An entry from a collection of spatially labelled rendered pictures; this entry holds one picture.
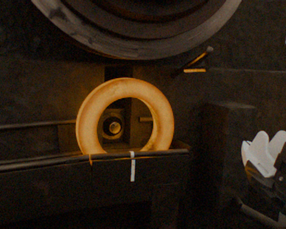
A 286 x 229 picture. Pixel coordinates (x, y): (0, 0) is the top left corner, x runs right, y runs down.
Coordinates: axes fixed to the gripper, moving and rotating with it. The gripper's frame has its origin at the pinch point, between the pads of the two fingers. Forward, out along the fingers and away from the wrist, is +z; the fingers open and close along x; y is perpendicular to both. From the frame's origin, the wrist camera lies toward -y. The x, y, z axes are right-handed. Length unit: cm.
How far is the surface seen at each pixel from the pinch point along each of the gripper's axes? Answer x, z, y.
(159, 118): 7.5, 16.8, -3.2
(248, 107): -11.2, 15.6, -0.1
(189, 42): 3.6, 19.2, 11.2
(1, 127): 35.5, 21.5, -7.3
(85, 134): 21.7, 16.0, -5.9
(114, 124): 13.9, 24.3, -8.4
